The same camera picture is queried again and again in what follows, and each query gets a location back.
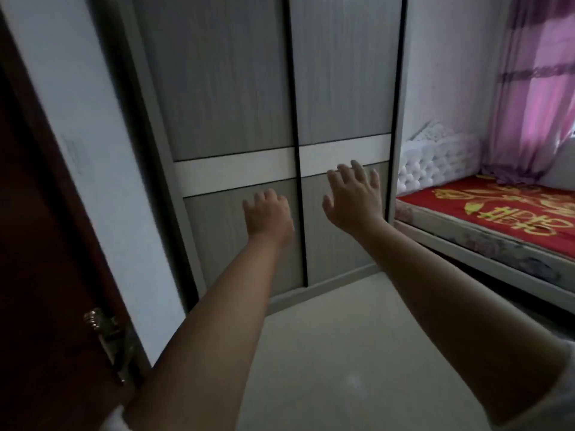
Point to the person's right hand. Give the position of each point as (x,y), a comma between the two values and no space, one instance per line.
(355,201)

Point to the person's left hand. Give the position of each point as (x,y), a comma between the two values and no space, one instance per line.
(268,219)

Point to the grey sliding wardrobe door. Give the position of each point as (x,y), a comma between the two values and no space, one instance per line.
(346,76)
(215,85)

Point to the grey wardrobe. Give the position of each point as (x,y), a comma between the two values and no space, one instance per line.
(224,85)

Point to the person's right forearm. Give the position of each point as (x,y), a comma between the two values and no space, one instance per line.
(458,318)

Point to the person's left forearm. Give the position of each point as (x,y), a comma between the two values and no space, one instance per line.
(211,336)

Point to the white tufted headboard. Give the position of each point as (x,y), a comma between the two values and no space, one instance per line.
(435,163)

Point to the red floral blanket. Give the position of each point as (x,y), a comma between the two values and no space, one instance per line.
(453,201)

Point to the pink curtain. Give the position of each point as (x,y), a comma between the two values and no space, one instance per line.
(534,94)

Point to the dark brown door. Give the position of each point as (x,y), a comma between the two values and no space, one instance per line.
(40,264)

